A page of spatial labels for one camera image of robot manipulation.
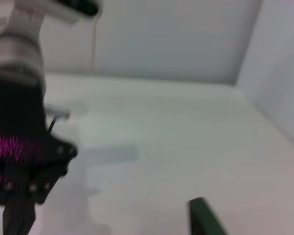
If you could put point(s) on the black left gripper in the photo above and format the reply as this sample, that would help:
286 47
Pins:
17 137

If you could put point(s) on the green glasses case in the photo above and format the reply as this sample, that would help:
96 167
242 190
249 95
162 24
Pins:
205 220

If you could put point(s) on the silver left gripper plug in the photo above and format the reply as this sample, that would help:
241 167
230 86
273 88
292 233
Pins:
57 112

